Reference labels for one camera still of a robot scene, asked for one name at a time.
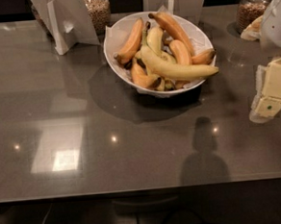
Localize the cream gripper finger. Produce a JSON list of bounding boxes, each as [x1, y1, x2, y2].
[[249, 56, 281, 124], [241, 16, 263, 40]]

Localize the long yellow front banana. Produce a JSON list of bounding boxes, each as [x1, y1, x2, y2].
[[140, 45, 218, 81]]

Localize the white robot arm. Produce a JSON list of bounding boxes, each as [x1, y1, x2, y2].
[[241, 0, 281, 124]]

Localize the small orange banana right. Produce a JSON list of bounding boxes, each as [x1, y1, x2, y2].
[[192, 48, 217, 65]]

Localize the orange banana centre right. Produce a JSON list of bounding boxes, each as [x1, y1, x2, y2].
[[168, 40, 192, 65]]

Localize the long orange banana top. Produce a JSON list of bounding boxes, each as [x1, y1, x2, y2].
[[148, 12, 195, 56]]

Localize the yellow banana middle upright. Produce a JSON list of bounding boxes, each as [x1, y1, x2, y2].
[[147, 26, 163, 56]]

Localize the orange banana lower left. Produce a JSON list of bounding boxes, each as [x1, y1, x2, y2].
[[130, 58, 162, 89]]

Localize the white bowl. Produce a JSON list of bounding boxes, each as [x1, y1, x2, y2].
[[103, 12, 216, 98]]

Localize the glass jar with grains right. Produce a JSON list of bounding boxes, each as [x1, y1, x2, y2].
[[236, 0, 272, 34]]

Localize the glass jar with grains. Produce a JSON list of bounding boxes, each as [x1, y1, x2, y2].
[[236, 0, 272, 34], [84, 0, 111, 35]]

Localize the white paper sign right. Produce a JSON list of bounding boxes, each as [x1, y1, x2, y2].
[[142, 0, 204, 24]]

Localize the white paper sign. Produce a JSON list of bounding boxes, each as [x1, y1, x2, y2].
[[142, 0, 204, 24], [31, 0, 99, 55]]

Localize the glass jar with grains left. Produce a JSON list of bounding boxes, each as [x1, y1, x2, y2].
[[84, 0, 111, 35]]

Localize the white paper sign left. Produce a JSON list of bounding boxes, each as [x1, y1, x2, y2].
[[31, 0, 99, 55]]

